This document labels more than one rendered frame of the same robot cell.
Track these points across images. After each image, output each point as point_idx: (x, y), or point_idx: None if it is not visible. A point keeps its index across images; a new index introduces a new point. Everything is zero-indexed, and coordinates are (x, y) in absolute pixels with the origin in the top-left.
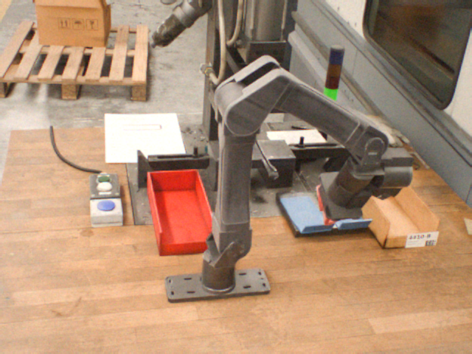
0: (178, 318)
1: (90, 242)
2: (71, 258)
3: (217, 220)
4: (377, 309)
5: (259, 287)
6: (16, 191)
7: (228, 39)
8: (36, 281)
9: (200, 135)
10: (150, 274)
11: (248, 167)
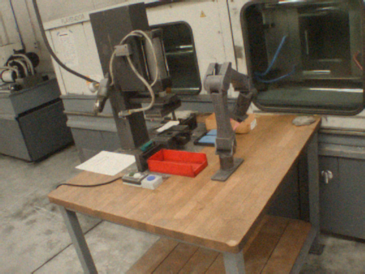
0: (235, 181)
1: (163, 192)
2: (168, 199)
3: (222, 136)
4: (274, 143)
5: (240, 160)
6: (99, 203)
7: (144, 87)
8: (172, 210)
9: (127, 149)
10: (203, 182)
11: (227, 106)
